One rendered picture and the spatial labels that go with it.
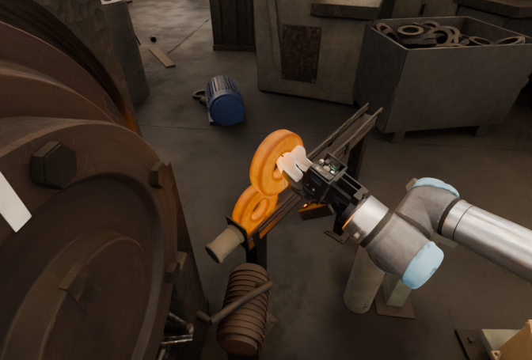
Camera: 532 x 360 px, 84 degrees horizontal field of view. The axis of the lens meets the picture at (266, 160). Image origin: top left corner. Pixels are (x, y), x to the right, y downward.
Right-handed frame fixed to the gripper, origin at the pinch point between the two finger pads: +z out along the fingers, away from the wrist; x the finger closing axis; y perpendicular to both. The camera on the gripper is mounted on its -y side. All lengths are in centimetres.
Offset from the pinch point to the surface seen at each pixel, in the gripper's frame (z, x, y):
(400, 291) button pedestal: -53, -44, -67
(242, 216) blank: 0.6, 7.0, -19.8
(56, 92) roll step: -0.2, 37.2, 32.8
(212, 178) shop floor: 66, -46, -115
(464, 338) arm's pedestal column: -82, -50, -71
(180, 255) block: 0.1, 27.0, -12.9
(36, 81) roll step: 0, 38, 34
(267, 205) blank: -0.4, -3.0, -23.3
